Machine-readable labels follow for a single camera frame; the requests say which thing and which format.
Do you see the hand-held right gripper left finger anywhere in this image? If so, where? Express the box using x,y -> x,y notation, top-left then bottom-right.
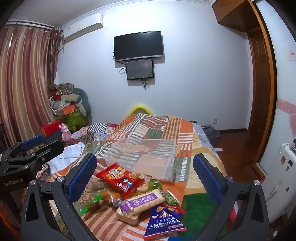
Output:
20,152 -> 97,241

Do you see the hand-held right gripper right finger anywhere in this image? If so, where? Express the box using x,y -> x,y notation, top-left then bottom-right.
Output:
193,153 -> 271,241

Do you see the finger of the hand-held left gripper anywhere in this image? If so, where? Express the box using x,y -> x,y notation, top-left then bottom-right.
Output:
13,140 -> 65,168
5,134 -> 46,160

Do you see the clear plastic storage container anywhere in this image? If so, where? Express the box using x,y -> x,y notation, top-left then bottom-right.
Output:
99,137 -> 178,182

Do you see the purple label cracker packet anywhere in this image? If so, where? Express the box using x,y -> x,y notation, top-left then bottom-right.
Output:
116,188 -> 167,226

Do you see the dark box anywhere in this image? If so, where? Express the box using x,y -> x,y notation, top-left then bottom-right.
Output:
44,132 -> 64,143

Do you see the white plastic bag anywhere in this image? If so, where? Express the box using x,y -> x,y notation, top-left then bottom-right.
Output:
50,142 -> 86,174

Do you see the red box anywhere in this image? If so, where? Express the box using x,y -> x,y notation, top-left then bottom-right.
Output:
38,120 -> 62,137

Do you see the pink plush toy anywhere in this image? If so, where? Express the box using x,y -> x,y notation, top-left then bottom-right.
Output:
59,123 -> 72,141

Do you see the clear biscuit packet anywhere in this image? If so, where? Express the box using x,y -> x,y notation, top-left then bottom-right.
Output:
79,175 -> 111,210

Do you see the green plastic spoon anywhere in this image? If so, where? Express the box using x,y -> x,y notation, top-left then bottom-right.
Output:
80,194 -> 103,214

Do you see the orange snack packet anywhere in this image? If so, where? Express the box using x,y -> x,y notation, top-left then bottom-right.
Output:
98,187 -> 126,207

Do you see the red snack packet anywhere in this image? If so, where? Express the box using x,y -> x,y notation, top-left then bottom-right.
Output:
95,162 -> 146,199

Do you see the green cardboard box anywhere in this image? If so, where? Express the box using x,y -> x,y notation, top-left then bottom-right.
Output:
61,109 -> 88,132

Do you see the green pea packet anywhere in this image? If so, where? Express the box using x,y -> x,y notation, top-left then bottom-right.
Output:
165,190 -> 182,207

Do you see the grey backpack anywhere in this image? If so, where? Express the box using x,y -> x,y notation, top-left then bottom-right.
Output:
201,125 -> 221,146

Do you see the orange cardboard box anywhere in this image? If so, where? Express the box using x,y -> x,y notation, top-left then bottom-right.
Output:
56,104 -> 77,116

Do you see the green jelly cup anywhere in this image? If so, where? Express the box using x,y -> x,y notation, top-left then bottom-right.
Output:
149,179 -> 162,192

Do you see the grey plush toy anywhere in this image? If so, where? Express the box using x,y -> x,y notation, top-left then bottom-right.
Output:
52,88 -> 92,117

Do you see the striped red curtain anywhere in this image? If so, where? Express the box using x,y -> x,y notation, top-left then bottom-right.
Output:
0,23 -> 62,149

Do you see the blue triangular snack packet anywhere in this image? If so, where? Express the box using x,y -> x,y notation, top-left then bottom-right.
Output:
143,204 -> 187,240

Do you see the patterned fabric bag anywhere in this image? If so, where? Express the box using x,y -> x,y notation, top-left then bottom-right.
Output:
54,83 -> 75,95

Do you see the patchwork blanket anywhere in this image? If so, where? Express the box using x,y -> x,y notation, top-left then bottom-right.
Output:
37,115 -> 228,241

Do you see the white appliance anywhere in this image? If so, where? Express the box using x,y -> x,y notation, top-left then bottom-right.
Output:
264,138 -> 296,223

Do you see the yellow chair back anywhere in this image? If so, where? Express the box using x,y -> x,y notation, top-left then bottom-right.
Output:
128,103 -> 153,116

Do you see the wooden door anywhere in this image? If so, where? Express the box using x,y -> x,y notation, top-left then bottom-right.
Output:
246,0 -> 278,183

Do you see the small black monitor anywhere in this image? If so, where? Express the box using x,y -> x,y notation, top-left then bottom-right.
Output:
126,59 -> 154,80

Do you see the white air conditioner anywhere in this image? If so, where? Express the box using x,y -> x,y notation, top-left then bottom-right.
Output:
61,13 -> 104,43

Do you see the large black television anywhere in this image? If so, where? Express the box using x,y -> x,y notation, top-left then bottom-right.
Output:
113,31 -> 164,62

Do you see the wooden overhead cabinet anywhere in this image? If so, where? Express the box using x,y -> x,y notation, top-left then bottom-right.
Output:
211,0 -> 257,33

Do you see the pink wall sticker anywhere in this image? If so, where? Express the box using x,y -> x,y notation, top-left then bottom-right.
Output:
277,98 -> 296,139

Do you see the white curtain rail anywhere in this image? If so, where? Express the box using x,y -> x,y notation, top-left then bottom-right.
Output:
5,20 -> 53,30

